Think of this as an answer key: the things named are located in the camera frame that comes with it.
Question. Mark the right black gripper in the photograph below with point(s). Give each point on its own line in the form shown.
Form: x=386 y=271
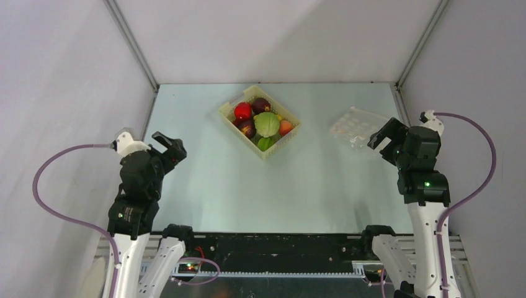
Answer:
x=391 y=137

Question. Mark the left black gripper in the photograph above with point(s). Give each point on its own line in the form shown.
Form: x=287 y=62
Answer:
x=175 y=153

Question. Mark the clear zip top bag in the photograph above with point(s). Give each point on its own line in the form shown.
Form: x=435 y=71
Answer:
x=356 y=126

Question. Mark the dark red apple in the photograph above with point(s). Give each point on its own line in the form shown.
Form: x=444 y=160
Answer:
x=247 y=128

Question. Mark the red yellow apple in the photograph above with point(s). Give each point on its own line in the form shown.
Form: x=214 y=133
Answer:
x=260 y=105

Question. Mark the green cabbage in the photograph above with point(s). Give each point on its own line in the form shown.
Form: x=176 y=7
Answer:
x=267 y=124

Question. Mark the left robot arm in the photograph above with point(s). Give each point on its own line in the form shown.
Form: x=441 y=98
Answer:
x=132 y=214

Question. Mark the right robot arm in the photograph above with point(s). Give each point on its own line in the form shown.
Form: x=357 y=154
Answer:
x=413 y=151

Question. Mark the red bell pepper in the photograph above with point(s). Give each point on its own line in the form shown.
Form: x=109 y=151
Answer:
x=243 y=111

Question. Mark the green leafy vegetable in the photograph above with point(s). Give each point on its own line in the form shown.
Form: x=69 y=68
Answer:
x=265 y=143

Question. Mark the cream perforated plastic basket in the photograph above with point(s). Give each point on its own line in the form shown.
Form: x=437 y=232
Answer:
x=249 y=95

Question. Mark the orange peach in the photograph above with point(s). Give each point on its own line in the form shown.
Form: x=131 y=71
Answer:
x=285 y=127

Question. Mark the small circuit board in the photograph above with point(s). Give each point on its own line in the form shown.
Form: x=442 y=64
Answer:
x=188 y=268

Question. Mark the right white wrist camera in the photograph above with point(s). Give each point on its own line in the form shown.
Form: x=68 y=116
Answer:
x=430 y=121

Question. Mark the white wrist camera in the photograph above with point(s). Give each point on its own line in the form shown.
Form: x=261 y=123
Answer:
x=125 y=144
x=430 y=121

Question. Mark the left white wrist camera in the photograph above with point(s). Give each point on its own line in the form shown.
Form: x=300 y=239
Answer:
x=125 y=144

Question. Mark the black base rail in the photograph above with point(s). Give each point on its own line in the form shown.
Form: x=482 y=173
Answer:
x=281 y=253

